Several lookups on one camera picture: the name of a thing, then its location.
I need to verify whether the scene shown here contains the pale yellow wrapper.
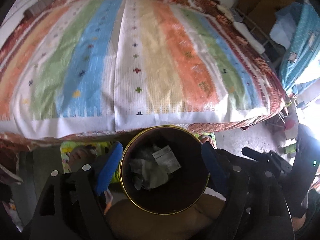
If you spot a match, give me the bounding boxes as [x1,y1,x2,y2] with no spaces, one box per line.
[130,155,169,190]

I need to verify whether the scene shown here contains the white green medicine box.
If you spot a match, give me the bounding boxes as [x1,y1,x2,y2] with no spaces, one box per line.
[152,145,181,175]

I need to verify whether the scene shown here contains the dark round trash can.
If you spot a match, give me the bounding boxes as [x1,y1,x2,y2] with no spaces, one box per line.
[119,126,209,215]

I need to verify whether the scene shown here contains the person's foot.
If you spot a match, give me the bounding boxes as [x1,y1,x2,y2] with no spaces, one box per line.
[199,134,214,146]
[68,145,96,172]

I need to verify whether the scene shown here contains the red floral blanket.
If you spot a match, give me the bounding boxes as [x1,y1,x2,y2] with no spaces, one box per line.
[0,0,288,153]

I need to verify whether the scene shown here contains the white rolled towel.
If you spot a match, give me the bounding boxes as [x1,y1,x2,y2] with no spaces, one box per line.
[233,22,265,55]

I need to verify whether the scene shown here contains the blue dotted curtain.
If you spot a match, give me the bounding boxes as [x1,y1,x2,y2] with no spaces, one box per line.
[270,1,319,95]

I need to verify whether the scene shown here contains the grey folded cloth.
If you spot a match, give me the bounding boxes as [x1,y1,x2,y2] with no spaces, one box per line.
[23,0,56,19]

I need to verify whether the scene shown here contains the metal bed frame rail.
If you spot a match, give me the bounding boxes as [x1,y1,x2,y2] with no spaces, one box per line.
[233,7,286,68]

